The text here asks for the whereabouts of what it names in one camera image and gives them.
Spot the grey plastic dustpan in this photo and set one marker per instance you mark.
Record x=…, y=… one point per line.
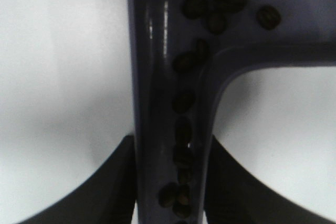
x=176, y=96

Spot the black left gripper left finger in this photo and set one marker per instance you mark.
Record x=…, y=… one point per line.
x=108, y=196

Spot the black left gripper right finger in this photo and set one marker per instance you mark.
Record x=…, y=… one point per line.
x=233, y=195

